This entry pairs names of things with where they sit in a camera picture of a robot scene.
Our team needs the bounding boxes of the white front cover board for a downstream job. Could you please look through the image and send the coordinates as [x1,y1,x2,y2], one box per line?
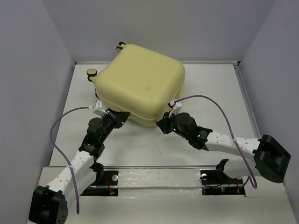
[27,165,292,224]

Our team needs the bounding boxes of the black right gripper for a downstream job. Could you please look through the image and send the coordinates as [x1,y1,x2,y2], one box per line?
[156,110,190,141]

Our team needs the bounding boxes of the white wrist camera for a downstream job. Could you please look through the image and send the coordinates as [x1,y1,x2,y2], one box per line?
[169,100,182,118]
[88,100,107,117]

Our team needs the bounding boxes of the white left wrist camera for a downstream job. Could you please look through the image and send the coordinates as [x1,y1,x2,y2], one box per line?
[88,100,107,117]

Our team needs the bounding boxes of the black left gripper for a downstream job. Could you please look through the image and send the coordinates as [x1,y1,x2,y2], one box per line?
[99,108,130,143]

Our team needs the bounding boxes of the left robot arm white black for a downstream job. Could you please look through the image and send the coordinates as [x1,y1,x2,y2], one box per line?
[28,109,130,224]

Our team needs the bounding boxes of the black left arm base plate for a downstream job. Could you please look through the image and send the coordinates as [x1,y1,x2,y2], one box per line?
[81,170,119,196]

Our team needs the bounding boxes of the yellow hard-shell suitcase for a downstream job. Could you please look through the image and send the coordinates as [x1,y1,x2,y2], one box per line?
[86,42,185,127]

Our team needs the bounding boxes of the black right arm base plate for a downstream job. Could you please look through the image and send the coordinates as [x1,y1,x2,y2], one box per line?
[199,170,246,196]

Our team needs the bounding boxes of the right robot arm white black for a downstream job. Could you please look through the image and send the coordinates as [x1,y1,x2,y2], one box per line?
[156,112,291,183]

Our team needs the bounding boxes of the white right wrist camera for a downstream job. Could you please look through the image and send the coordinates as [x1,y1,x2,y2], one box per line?
[169,100,182,118]

